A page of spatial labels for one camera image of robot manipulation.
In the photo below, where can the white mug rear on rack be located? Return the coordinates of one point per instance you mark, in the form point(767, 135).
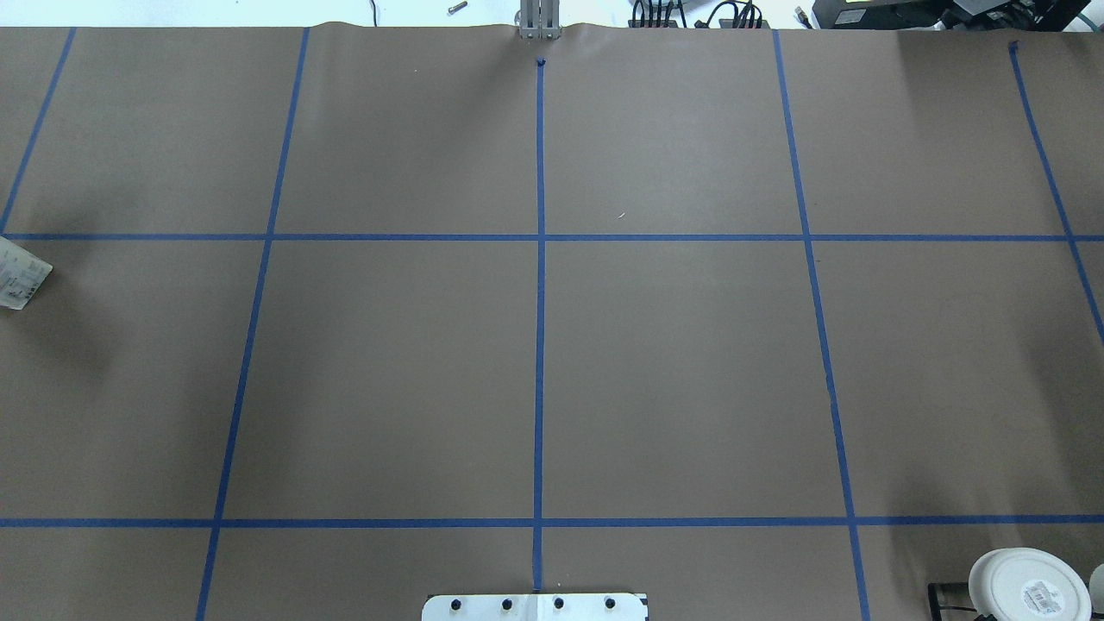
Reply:
point(1096, 591)

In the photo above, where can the white mug front on rack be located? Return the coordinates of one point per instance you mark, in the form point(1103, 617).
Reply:
point(1028, 584)

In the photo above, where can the black monitor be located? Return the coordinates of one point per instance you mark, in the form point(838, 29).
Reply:
point(1032, 16)

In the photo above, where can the blue white milk carton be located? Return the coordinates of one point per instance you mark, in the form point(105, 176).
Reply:
point(22, 275)

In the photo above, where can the aluminium frame post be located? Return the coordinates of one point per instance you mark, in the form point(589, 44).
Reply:
point(539, 20)

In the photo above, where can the white mug on rack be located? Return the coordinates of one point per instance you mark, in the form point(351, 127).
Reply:
point(1096, 591)
point(1028, 584)

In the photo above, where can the black wire mug rack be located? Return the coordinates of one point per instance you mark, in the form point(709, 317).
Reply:
point(951, 601)

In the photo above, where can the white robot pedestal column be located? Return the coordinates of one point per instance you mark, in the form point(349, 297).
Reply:
point(537, 606)

